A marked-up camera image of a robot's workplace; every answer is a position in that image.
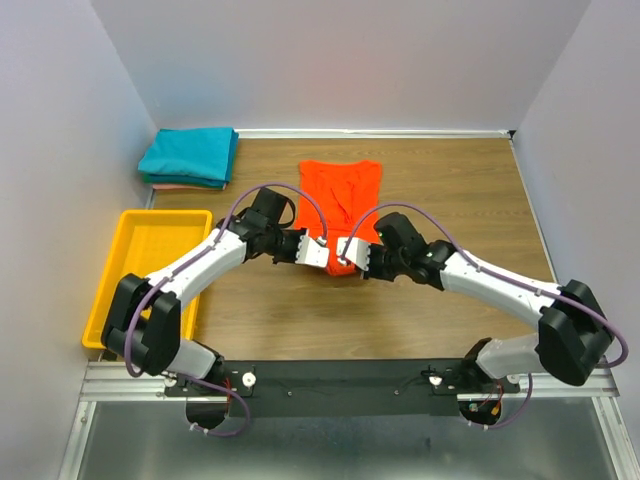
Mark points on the yellow plastic bin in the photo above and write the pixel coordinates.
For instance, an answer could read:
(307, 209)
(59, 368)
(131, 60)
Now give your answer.
(144, 241)

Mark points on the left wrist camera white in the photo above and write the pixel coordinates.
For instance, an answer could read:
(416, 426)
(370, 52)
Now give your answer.
(312, 252)

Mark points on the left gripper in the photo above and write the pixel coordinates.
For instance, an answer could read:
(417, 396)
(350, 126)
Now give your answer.
(292, 258)

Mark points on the teal folded t shirt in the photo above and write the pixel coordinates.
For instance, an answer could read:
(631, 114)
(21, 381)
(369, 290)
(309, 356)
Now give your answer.
(200, 152)

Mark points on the pink folded t shirt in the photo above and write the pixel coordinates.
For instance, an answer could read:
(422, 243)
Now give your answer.
(186, 187)

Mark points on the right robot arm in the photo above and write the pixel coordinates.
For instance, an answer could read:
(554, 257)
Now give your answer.
(570, 338)

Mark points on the white table edge strip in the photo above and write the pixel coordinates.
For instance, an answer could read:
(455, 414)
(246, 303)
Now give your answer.
(372, 134)

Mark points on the orange t shirt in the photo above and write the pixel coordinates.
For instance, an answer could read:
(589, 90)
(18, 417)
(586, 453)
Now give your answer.
(344, 193)

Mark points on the aluminium frame rail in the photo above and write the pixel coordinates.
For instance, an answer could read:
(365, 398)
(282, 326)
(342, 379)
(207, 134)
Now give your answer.
(127, 428)

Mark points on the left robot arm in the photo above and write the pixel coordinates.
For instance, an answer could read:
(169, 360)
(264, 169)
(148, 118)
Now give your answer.
(144, 320)

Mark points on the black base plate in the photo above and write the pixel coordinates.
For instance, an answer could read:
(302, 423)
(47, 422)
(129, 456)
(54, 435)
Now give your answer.
(341, 388)

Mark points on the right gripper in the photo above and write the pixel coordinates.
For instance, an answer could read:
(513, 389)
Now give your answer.
(371, 273)

